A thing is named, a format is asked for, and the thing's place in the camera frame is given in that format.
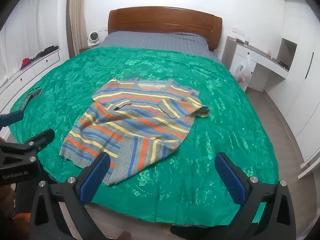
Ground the wooden bed headboard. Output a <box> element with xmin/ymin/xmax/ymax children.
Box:
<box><xmin>108</xmin><ymin>6</ymin><xmax>223</xmax><ymax>53</ymax></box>

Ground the small white fan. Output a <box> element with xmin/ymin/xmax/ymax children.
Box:
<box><xmin>87</xmin><ymin>31</ymin><xmax>100</xmax><ymax>46</ymax></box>

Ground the white wardrobe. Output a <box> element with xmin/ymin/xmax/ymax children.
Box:
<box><xmin>265</xmin><ymin>0</ymin><xmax>320</xmax><ymax>179</ymax></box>

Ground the white window bench cabinet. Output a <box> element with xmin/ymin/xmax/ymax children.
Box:
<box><xmin>0</xmin><ymin>47</ymin><xmax>62</xmax><ymax>115</ymax></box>

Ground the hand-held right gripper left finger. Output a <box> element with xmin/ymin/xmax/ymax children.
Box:
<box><xmin>29</xmin><ymin>152</ymin><xmax>111</xmax><ymax>240</ymax></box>

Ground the white desk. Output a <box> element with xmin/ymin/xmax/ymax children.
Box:
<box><xmin>221</xmin><ymin>35</ymin><xmax>291</xmax><ymax>93</ymax></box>

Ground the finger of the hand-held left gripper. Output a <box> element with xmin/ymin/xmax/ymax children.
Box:
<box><xmin>0</xmin><ymin>128</ymin><xmax>55</xmax><ymax>167</ymax></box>
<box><xmin>0</xmin><ymin>110</ymin><xmax>24</xmax><ymax>128</ymax></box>

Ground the black device with cable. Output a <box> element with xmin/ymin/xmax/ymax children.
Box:
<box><xmin>18</xmin><ymin>87</ymin><xmax>43</xmax><ymax>111</ymax></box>

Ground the white sheer curtain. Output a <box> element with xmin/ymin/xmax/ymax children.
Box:
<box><xmin>0</xmin><ymin>0</ymin><xmax>60</xmax><ymax>80</ymax></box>

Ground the green floral blanket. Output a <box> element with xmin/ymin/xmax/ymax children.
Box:
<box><xmin>9</xmin><ymin>45</ymin><xmax>280</xmax><ymax>227</ymax></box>

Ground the white plastic bag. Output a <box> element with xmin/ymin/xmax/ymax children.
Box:
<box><xmin>235</xmin><ymin>54</ymin><xmax>253</xmax><ymax>83</ymax></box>

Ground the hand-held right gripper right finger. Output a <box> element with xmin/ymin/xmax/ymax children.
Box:
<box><xmin>214</xmin><ymin>152</ymin><xmax>297</xmax><ymax>240</ymax></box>

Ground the striped knit sweater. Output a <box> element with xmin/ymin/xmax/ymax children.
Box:
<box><xmin>59</xmin><ymin>78</ymin><xmax>210</xmax><ymax>186</ymax></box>

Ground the grey checked bed sheet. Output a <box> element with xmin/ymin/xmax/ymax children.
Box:
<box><xmin>100</xmin><ymin>31</ymin><xmax>223</xmax><ymax>63</ymax></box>

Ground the wooden nightstand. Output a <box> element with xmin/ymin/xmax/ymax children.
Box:
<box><xmin>79</xmin><ymin>45</ymin><xmax>101</xmax><ymax>53</ymax></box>

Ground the dark clothes pile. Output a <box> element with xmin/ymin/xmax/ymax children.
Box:
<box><xmin>34</xmin><ymin>45</ymin><xmax>59</xmax><ymax>58</ymax></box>

